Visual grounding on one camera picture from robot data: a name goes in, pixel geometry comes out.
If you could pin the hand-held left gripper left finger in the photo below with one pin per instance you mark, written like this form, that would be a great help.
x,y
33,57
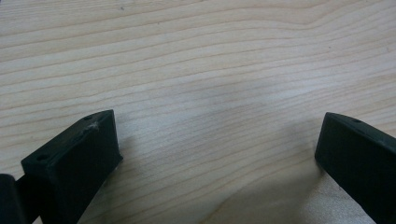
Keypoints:
x,y
74,168

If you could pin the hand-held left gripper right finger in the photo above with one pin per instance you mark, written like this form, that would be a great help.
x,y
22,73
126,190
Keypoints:
x,y
358,158

